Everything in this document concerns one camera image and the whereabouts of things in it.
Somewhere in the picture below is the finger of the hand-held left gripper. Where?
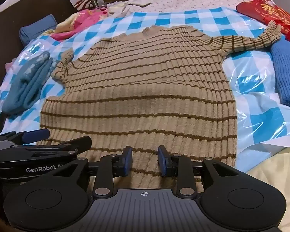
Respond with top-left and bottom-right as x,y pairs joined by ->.
5,129 -> 50,146
12,136 -> 92,159

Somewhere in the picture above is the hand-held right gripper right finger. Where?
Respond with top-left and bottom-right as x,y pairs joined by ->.
158,145 -> 229,197

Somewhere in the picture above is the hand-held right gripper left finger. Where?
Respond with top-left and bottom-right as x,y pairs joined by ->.
63,146 -> 133,197

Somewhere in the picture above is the beige striped knit sweater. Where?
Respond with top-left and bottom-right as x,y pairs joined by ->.
40,20 -> 282,190

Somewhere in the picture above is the folded teal patterned garment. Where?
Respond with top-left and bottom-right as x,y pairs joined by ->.
2,51 -> 57,115

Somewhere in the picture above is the blue checkered plastic sheet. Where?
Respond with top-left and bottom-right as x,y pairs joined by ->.
0,5 -> 290,155

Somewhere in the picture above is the folded blue cloth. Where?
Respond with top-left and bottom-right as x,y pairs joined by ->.
19,14 -> 57,46

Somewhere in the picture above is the cream blanket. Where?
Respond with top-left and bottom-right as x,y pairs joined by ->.
234,145 -> 290,232

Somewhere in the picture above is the pink floral quilt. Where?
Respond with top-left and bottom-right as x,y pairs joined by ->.
49,6 -> 116,41

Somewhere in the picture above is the dark wooden headboard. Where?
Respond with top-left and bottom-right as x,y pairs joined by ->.
0,0 -> 78,102

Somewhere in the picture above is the zebra print cloth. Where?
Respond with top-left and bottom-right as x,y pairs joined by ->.
74,0 -> 104,11

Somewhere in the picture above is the blue knit sweater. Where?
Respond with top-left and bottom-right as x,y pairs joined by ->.
271,40 -> 290,112

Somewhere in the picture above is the white floral bedsheet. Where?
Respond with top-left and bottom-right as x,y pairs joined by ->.
106,0 -> 264,17

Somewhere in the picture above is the red printed bag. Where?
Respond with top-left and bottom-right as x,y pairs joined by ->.
236,0 -> 290,41

